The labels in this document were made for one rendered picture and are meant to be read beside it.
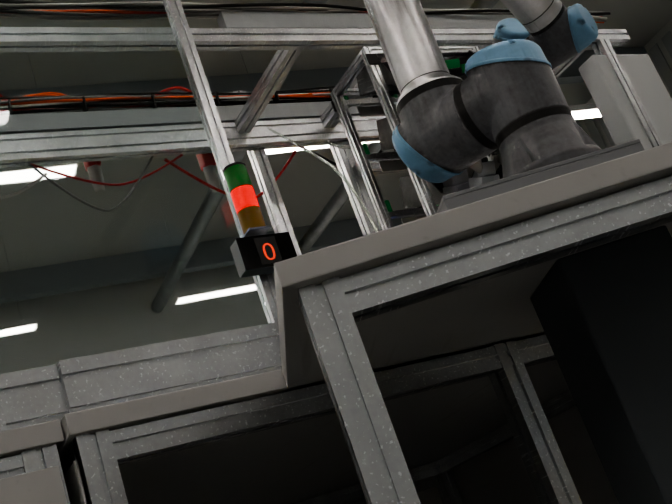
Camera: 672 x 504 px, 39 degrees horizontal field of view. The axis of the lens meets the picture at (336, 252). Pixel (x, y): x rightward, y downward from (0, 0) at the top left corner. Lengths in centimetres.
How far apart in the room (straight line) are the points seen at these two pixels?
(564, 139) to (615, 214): 29
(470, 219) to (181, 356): 61
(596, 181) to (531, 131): 31
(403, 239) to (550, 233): 17
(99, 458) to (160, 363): 20
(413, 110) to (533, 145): 22
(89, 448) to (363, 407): 47
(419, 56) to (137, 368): 65
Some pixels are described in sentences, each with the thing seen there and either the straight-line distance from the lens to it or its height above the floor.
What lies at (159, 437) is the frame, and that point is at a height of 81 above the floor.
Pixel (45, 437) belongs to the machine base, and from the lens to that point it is 132.
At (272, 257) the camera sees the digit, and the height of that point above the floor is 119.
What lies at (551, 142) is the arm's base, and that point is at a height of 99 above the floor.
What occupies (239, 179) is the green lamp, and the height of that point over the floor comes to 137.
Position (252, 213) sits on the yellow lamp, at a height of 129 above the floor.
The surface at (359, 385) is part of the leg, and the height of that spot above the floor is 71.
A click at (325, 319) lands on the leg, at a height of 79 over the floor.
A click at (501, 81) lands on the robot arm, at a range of 140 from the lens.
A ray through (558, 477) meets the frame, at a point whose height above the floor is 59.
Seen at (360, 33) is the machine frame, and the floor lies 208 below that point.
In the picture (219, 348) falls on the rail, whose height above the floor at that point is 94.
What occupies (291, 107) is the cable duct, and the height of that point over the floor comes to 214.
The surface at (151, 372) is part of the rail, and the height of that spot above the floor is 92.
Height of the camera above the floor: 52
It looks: 19 degrees up
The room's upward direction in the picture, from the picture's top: 20 degrees counter-clockwise
